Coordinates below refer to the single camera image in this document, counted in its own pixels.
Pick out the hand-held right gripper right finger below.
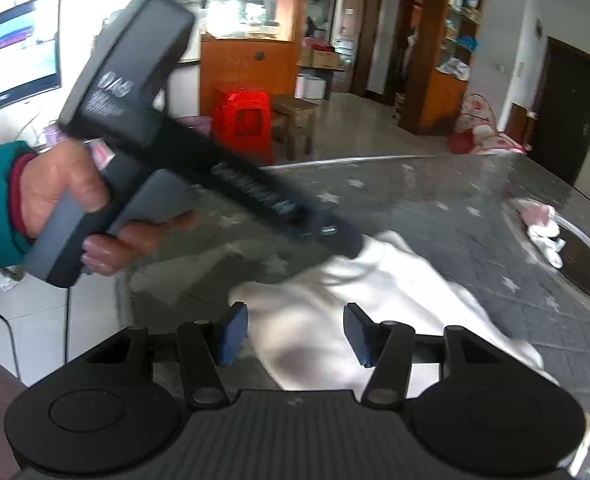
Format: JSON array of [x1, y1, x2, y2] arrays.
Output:
[[342, 302, 508, 408]]

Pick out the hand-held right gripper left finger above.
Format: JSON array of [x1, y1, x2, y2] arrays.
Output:
[[82, 301, 250, 410]]

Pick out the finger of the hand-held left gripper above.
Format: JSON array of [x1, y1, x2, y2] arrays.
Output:
[[295, 206, 366, 261]]

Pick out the cream garment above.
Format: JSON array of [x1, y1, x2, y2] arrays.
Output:
[[227, 230, 561, 393]]

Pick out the person's left hand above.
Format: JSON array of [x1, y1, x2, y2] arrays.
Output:
[[17, 137, 197, 277]]

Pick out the wooden glass display cabinet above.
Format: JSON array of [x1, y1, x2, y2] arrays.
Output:
[[200, 0, 312, 121]]

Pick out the television screen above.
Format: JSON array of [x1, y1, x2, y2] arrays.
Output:
[[0, 0, 62, 121]]

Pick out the red plastic stool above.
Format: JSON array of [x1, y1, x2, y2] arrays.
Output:
[[211, 87, 275, 166]]

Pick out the small wooden stool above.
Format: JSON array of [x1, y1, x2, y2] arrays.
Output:
[[270, 95, 321, 161]]

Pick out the white storage boxes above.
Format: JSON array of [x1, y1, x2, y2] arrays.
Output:
[[295, 72, 332, 102]]

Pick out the wooden pillar shelf cabinet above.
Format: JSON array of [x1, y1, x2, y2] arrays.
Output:
[[415, 0, 486, 136]]

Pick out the cardboard box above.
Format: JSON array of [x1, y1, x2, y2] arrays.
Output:
[[309, 49, 341, 69]]

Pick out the polka dot play tent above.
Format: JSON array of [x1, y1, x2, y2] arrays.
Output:
[[449, 92, 527, 156]]

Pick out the pink cloth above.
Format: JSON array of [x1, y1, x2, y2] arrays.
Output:
[[518, 200, 556, 228]]

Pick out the white plastic bag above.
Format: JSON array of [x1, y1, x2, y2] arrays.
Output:
[[437, 57, 471, 80]]

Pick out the small white cloth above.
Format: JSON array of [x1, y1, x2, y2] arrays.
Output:
[[528, 222, 567, 269]]

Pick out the small wooden cabinet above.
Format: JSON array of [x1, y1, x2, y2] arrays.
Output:
[[505, 102, 531, 146]]

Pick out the round metal table recess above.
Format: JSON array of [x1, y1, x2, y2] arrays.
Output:
[[500, 197, 590, 306]]

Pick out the dark wooden door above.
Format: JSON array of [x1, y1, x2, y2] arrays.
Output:
[[529, 37, 590, 186]]

